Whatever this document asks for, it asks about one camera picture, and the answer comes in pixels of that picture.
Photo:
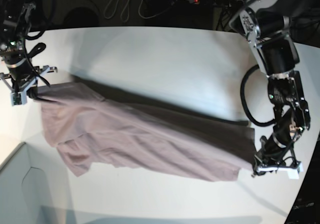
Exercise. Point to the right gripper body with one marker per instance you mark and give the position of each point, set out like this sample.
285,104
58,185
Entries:
25,83

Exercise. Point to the mauve t-shirt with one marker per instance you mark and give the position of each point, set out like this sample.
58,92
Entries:
85,128

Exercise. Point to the black power strip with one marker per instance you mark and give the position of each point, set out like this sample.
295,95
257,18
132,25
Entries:
218,3

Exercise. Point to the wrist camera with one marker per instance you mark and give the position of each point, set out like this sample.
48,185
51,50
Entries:
295,170
18,98

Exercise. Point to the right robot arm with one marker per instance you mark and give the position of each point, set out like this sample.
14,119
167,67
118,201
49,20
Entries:
15,25

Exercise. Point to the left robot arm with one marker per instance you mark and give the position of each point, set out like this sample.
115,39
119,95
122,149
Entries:
265,24

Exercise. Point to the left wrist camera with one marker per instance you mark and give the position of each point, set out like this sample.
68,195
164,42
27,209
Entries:
295,170

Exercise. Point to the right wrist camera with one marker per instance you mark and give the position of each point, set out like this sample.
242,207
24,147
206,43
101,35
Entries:
18,98

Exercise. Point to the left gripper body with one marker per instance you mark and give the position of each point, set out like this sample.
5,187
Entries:
272,158

